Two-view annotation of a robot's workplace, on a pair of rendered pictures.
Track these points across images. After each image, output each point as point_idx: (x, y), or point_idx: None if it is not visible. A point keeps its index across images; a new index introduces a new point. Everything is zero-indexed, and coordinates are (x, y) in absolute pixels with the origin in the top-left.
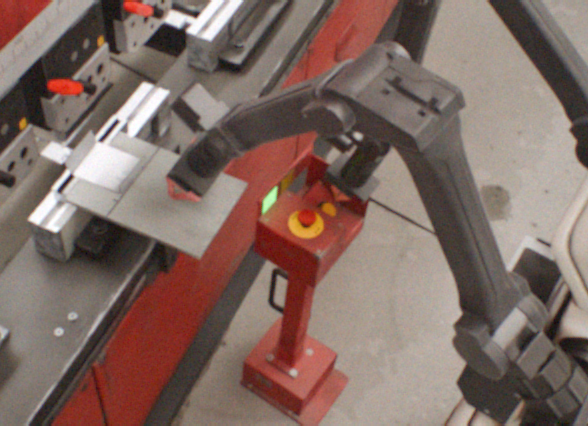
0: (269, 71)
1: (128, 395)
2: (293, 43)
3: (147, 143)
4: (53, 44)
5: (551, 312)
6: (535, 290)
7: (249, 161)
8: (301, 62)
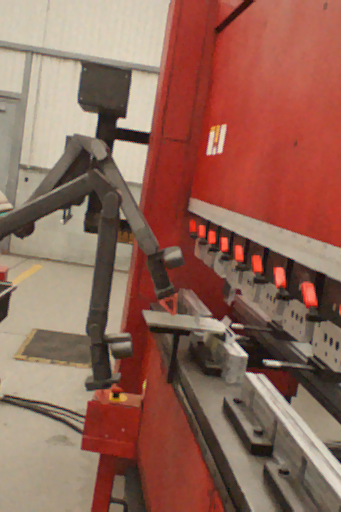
0: (206, 409)
1: (154, 436)
2: (211, 426)
3: (206, 329)
4: (223, 227)
5: None
6: None
7: (185, 459)
8: (209, 480)
